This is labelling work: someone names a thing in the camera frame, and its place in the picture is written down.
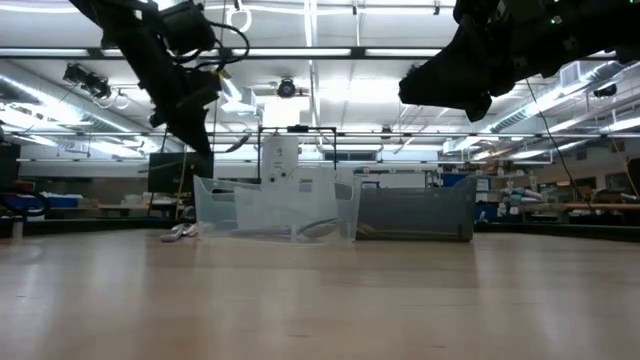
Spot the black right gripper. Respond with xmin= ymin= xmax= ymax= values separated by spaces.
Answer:
xmin=398 ymin=22 xmax=566 ymax=123

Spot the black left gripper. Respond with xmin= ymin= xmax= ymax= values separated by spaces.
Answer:
xmin=148 ymin=74 xmax=215 ymax=156

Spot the black monitor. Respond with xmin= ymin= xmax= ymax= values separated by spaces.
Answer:
xmin=147 ymin=150 xmax=216 ymax=195

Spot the white led strip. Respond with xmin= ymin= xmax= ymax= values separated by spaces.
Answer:
xmin=229 ymin=47 xmax=354 ymax=57
xmin=364 ymin=47 xmax=444 ymax=57
xmin=0 ymin=47 xmax=91 ymax=57

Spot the white machine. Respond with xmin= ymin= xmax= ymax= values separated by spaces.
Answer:
xmin=259 ymin=134 xmax=302 ymax=185

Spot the thin black stand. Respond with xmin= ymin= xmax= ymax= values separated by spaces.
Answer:
xmin=256 ymin=124 xmax=339 ymax=174

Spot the white air vent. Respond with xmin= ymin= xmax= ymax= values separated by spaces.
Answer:
xmin=559 ymin=60 xmax=582 ymax=89

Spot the blue storage bin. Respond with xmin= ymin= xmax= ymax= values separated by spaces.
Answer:
xmin=475 ymin=201 xmax=499 ymax=222
xmin=42 ymin=195 xmax=84 ymax=209

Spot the black ceiling projector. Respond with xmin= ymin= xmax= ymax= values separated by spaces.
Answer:
xmin=62 ymin=62 xmax=114 ymax=100

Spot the grey plastic bin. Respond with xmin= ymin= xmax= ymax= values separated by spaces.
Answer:
xmin=355 ymin=174 xmax=478 ymax=244

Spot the wooden workbench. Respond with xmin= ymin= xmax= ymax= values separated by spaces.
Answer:
xmin=519 ymin=201 xmax=640 ymax=212

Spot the black equipment box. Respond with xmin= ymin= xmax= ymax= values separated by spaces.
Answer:
xmin=0 ymin=143 xmax=22 ymax=191

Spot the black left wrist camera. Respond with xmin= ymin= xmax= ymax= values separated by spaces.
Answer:
xmin=185 ymin=68 xmax=225 ymax=110

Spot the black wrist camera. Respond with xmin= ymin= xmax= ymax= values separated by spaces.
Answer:
xmin=185 ymin=68 xmax=225 ymax=110
xmin=452 ymin=0 xmax=506 ymax=49

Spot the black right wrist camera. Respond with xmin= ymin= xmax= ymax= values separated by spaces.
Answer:
xmin=452 ymin=0 xmax=506 ymax=49

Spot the black overhead camera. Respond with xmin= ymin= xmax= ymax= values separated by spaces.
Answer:
xmin=276 ymin=76 xmax=298 ymax=100

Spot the white hanging ring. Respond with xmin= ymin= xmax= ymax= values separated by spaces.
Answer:
xmin=225 ymin=3 xmax=253 ymax=34

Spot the silver ventilation duct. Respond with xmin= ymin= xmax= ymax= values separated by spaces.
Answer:
xmin=487 ymin=59 xmax=640 ymax=135

